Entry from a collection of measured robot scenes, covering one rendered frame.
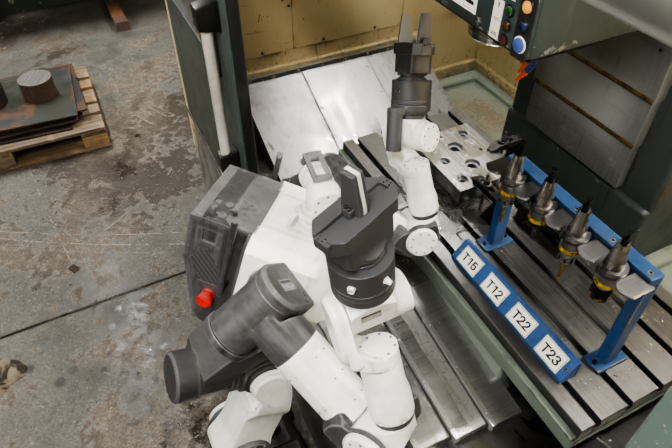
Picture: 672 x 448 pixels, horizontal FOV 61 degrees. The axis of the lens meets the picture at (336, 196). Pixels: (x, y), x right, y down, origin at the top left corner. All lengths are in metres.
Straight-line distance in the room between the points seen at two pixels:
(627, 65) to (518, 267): 0.68
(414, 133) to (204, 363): 0.67
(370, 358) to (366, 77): 1.95
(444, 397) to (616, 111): 1.02
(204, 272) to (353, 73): 1.67
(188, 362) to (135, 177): 2.30
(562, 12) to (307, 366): 0.83
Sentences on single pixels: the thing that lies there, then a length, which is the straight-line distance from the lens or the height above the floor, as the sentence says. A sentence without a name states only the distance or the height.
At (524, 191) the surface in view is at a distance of 1.48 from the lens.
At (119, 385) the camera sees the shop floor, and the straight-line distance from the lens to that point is 2.63.
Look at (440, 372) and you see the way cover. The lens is 1.68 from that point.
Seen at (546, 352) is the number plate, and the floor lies 0.93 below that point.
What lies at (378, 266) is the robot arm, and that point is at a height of 1.62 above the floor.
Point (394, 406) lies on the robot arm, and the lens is 0.91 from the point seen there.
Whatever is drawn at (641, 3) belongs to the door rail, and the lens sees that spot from 0.40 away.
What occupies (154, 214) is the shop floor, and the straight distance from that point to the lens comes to 3.25.
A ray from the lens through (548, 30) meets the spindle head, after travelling 1.25.
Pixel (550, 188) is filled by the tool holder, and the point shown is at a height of 1.28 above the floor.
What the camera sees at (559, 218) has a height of 1.22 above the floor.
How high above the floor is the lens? 2.16
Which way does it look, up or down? 42 degrees down
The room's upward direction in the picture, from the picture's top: straight up
